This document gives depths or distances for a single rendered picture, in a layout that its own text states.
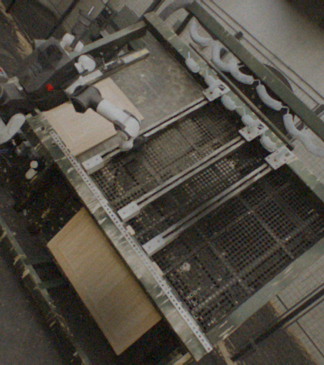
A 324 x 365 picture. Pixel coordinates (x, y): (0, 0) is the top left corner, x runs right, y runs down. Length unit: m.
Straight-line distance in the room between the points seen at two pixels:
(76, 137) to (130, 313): 1.19
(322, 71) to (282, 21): 1.33
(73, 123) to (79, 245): 0.83
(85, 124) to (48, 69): 0.66
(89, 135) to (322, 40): 5.80
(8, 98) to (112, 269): 1.22
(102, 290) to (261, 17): 6.74
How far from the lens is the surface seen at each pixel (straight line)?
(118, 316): 2.70
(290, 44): 8.00
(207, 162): 2.66
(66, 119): 2.82
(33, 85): 2.26
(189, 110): 2.82
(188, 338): 2.26
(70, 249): 2.85
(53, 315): 2.72
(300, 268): 2.53
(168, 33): 3.28
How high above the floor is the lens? 1.87
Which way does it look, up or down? 16 degrees down
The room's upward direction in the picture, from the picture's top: 46 degrees clockwise
